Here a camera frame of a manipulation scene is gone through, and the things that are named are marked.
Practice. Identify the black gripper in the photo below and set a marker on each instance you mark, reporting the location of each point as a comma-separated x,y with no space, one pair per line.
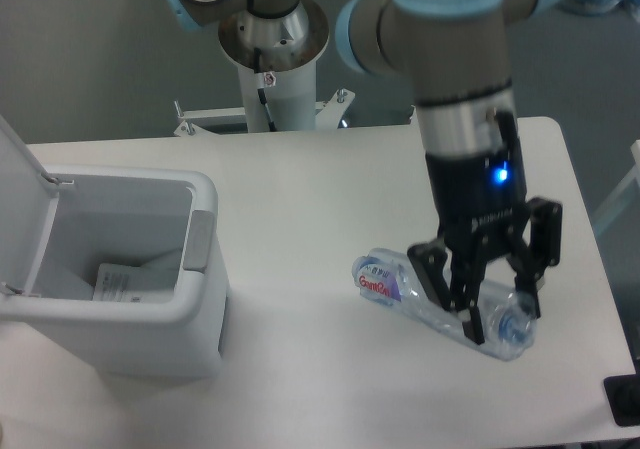
484,216

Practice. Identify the clear plastic water bottle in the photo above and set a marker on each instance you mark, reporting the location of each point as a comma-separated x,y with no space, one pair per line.
509,326

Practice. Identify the white plastic pouch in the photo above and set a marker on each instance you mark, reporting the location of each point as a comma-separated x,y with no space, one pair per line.
119,283

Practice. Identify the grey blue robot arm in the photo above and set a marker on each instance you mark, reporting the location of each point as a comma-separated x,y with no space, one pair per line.
454,54

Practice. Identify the white trash can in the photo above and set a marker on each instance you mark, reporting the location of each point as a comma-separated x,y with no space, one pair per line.
59,223

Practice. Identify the black device at table edge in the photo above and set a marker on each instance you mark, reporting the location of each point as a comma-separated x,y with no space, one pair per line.
623,396

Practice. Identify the white frame at right edge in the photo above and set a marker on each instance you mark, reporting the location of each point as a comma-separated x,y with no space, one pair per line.
623,194

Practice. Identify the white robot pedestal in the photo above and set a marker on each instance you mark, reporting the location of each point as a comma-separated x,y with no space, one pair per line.
276,62

